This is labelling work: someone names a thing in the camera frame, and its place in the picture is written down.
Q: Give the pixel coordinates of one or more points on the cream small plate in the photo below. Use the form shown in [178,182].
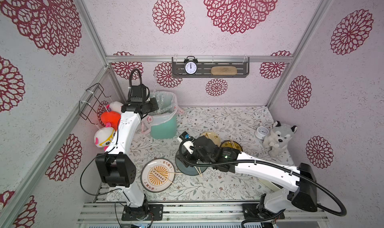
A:
[213,137]

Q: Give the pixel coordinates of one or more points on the floral table mat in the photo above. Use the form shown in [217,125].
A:
[230,123]

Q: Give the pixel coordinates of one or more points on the black wire wall rack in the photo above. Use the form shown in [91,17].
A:
[90,109]

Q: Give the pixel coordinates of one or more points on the black alarm clock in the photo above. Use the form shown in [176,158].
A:
[191,65]

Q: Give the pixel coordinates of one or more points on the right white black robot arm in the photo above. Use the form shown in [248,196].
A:
[294,192]

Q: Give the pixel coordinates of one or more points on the wooden brush on shelf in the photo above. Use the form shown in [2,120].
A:
[224,71]

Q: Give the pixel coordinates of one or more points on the small white alarm clock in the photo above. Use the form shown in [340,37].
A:
[261,132]

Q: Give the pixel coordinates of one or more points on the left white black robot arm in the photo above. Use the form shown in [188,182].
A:
[114,166]

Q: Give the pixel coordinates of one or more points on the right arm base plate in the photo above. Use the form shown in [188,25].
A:
[254,211]

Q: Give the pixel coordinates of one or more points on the grey wall shelf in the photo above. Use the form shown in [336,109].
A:
[204,67]

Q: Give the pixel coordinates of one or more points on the yellow patterned plate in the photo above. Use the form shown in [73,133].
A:
[231,144]

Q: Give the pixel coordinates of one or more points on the red plush toy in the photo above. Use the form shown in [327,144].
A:
[110,119]

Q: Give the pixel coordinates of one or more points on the white plush with yellow glasses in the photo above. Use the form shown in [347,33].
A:
[104,137]

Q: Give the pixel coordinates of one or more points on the grey husky plush toy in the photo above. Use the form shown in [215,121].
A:
[276,141]

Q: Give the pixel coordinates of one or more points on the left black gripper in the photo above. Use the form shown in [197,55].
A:
[138,94]

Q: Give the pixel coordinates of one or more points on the pink white plush toy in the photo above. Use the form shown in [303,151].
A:
[115,107]

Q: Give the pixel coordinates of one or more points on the green trash bin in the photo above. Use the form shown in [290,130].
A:
[163,126]

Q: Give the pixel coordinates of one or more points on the dark green glass plate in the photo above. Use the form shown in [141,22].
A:
[186,169]

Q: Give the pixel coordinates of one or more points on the white orange sunburst plate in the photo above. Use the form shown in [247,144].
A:
[160,165]

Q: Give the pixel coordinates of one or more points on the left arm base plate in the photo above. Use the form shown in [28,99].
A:
[149,212]

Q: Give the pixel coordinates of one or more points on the white digital scale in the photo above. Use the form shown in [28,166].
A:
[272,186]

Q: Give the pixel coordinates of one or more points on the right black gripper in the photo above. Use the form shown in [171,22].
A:
[199,145]

